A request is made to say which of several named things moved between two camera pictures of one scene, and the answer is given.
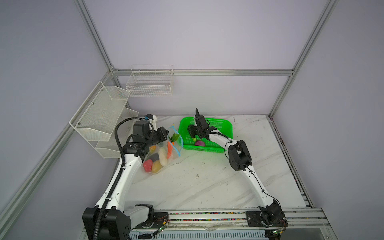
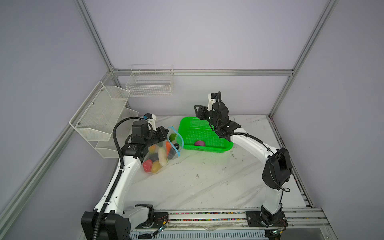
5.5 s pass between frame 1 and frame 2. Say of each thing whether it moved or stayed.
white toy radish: stayed
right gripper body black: moved
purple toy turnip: stayed
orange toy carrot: stayed
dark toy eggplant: moved
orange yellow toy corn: stayed
